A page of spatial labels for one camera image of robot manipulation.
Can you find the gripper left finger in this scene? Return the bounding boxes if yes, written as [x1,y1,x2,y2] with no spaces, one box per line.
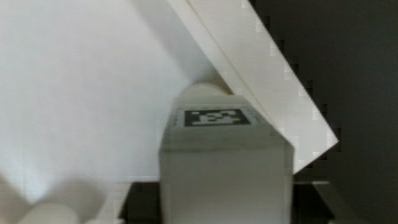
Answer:
[94,181,164,224]

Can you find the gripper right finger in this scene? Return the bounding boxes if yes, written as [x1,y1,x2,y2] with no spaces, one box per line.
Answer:
[290,180,363,224]

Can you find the white square table top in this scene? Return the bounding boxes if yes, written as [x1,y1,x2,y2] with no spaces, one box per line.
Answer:
[0,0,338,224]

